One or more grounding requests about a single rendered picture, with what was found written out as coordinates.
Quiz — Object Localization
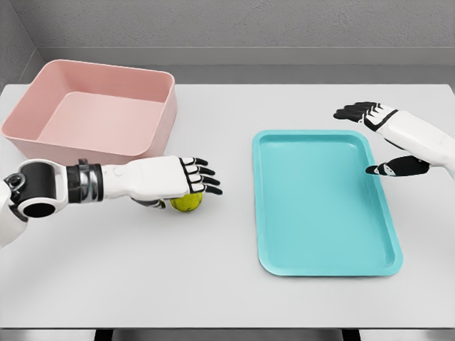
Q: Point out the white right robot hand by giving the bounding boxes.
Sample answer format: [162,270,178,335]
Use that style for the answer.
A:
[333,102,432,178]

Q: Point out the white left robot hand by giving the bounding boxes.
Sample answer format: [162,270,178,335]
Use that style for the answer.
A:
[127,154,224,210]

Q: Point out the blue plastic tray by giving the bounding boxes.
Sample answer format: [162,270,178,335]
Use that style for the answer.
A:
[252,129,404,277]

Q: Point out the yellow-green tennis ball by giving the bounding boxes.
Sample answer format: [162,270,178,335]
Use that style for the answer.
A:
[169,192,204,214]

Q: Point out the pink plastic basket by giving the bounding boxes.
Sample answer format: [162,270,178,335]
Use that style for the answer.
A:
[0,59,178,166]

